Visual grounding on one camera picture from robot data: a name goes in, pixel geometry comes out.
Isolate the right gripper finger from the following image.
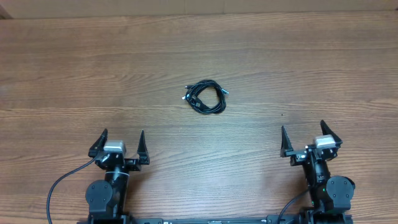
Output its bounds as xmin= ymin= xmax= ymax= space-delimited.
xmin=280 ymin=126 xmax=294 ymax=157
xmin=320 ymin=120 xmax=343 ymax=146

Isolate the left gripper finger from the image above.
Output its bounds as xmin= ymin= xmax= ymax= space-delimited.
xmin=88 ymin=128 xmax=108 ymax=157
xmin=137 ymin=130 xmax=150 ymax=165

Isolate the black usb cable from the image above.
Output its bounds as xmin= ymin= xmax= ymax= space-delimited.
xmin=185 ymin=79 xmax=230 ymax=115

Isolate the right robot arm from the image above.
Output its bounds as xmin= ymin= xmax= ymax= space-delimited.
xmin=276 ymin=120 xmax=356 ymax=224

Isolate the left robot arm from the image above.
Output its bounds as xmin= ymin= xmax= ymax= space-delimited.
xmin=85 ymin=129 xmax=150 ymax=224

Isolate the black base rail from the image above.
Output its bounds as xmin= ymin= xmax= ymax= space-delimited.
xmin=76 ymin=214 xmax=354 ymax=224

